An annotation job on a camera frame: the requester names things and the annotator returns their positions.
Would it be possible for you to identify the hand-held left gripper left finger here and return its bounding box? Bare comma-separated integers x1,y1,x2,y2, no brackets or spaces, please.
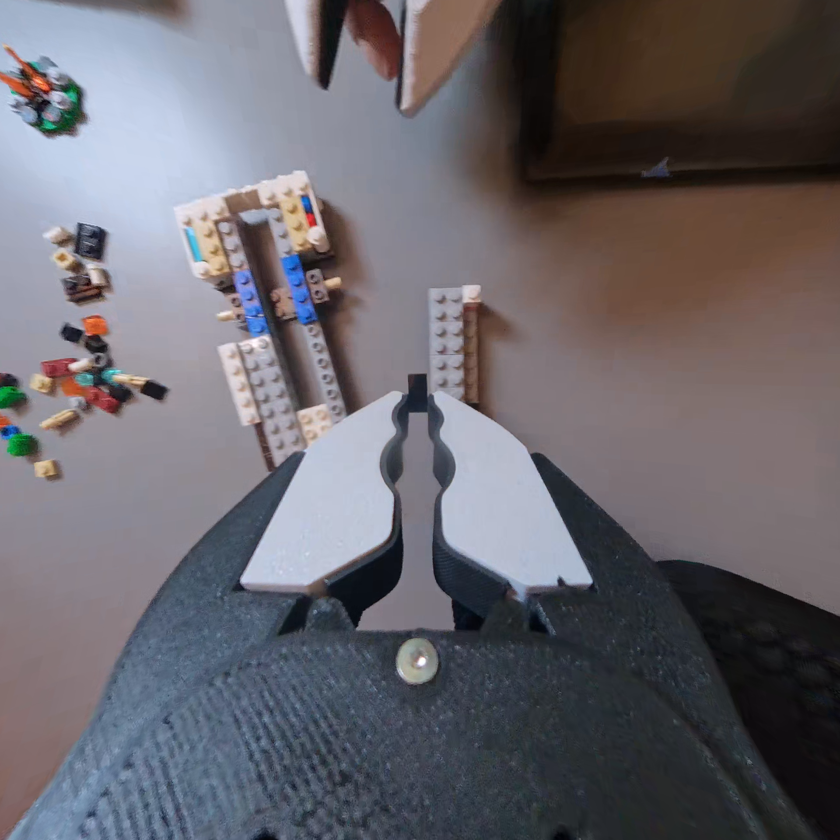
238,390,409,598

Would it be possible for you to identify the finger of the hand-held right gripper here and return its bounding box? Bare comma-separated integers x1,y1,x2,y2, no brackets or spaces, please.
394,0,505,119
284,0,347,91

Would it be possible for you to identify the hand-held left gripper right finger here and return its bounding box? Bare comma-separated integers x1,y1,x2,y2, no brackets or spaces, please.
428,390,595,603

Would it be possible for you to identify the grey lego wall assembly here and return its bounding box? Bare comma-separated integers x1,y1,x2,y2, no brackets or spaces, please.
428,284,485,406

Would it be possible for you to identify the dark rectangular panel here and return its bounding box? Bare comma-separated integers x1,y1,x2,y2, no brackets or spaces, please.
517,0,840,183

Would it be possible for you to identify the green lego campfire build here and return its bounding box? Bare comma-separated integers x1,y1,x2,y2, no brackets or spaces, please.
0,43,88,137

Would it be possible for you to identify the pile of small lego pieces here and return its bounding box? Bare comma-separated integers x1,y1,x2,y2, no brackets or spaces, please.
0,222,170,481

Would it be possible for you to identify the person's right hand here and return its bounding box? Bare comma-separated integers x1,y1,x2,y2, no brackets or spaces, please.
344,0,404,81

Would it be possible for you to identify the lego vehicle base assembly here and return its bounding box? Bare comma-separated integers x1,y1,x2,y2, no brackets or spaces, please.
172,169,350,473

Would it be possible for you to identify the black braided cushion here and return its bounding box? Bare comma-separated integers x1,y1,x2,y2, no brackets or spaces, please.
656,560,840,840

